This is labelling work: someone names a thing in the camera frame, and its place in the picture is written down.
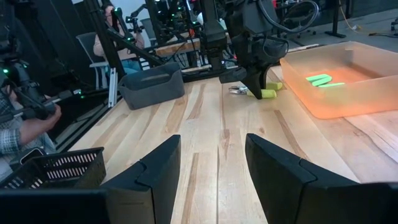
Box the silver aluminium extrusion bar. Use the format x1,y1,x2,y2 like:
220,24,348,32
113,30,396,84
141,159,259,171
108,67,118,108

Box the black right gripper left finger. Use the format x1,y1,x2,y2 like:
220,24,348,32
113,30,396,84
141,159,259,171
107,134,182,224

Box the grey office chair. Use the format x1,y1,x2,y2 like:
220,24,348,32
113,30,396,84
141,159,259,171
76,32,109,90

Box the person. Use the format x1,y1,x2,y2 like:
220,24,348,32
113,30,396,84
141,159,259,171
93,4,146,75
0,85,63,181

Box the green-handled pliers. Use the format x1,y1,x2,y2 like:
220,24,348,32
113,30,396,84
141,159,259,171
229,81,284,100

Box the black slotted plastic basket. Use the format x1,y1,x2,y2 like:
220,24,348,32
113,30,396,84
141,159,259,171
0,147,106,189

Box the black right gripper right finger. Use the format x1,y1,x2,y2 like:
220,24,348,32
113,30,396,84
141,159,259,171
244,133,389,224

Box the dark grey plastic bin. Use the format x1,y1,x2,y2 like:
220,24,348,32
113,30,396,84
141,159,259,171
118,62,185,110

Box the black background robot rig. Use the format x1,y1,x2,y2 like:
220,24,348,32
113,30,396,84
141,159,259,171
139,0,237,71

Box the black background desk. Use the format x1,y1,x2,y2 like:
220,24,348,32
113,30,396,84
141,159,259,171
273,0,348,40

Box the background wooden table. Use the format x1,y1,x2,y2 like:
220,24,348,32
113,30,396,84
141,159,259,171
154,37,203,57

